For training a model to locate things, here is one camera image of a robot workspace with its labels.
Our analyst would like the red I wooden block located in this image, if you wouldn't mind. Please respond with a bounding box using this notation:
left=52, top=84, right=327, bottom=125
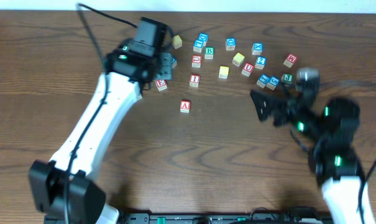
left=189, top=74, right=200, bottom=88

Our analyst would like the blue 2 wooden block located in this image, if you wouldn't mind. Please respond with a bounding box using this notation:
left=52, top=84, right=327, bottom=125
left=255, top=56, right=267, bottom=70

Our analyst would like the red A wooden block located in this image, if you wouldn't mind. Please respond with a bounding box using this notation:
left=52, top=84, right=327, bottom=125
left=180, top=100, right=191, bottom=113

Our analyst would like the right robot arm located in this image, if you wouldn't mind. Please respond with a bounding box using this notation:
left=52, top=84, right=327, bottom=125
left=250, top=90, right=375, bottom=223

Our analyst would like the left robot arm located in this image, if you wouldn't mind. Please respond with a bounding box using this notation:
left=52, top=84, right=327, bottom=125
left=29, top=40, right=173, bottom=223

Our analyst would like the blue P wooden block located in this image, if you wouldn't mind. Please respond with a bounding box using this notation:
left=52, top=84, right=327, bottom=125
left=172, top=57, right=177, bottom=68

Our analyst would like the red E wooden block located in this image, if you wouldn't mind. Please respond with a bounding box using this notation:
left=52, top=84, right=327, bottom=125
left=155, top=80, right=168, bottom=91

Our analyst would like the blue G wooden block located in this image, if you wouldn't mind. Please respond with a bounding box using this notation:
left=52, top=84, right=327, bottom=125
left=266, top=76, right=280, bottom=90

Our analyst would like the blue I wooden block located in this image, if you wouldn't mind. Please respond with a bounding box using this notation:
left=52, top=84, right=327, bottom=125
left=257, top=74, right=270, bottom=88

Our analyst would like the yellow block far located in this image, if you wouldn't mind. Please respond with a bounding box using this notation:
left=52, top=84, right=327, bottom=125
left=172, top=35, right=183, bottom=49

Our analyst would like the green J block right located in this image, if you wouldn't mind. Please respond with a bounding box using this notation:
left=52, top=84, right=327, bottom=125
left=281, top=73, right=293, bottom=85

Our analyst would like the red U block left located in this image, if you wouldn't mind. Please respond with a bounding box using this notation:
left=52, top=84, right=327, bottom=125
left=191, top=55, right=202, bottom=68

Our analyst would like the red u block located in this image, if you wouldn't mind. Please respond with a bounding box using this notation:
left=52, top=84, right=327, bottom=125
left=241, top=62, right=254, bottom=77
left=191, top=55, right=202, bottom=68

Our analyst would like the blue L block stacked front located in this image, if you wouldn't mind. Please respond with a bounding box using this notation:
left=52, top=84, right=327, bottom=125
left=193, top=39, right=204, bottom=53

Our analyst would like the red U block right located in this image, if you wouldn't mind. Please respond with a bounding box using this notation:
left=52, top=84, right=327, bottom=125
left=241, top=62, right=254, bottom=77

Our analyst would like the green B wooden block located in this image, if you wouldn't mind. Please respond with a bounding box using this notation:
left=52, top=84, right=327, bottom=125
left=204, top=47, right=214, bottom=60

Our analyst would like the blue D block rear left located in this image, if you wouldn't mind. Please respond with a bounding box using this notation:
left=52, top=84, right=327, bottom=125
left=198, top=33, right=208, bottom=42

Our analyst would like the red M wooden block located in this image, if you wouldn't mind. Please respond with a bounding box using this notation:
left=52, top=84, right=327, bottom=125
left=283, top=54, right=297, bottom=68

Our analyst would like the plain yellow block upper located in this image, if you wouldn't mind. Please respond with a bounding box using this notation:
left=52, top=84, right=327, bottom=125
left=232, top=53, right=245, bottom=67

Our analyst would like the plain yellow block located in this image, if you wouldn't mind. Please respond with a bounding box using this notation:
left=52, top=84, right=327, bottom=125
left=219, top=66, right=229, bottom=79
left=232, top=53, right=245, bottom=67

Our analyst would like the plain yellow block lower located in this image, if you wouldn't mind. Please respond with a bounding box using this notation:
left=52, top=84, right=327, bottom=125
left=219, top=66, right=229, bottom=79

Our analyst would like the blue X wooden block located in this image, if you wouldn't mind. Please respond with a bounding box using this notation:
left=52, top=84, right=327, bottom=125
left=252, top=42, right=264, bottom=55

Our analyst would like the blue D wooden block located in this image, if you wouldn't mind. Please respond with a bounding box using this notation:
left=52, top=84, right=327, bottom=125
left=226, top=37, right=236, bottom=51

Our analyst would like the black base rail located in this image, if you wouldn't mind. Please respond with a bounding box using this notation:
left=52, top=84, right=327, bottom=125
left=117, top=207, right=334, bottom=224

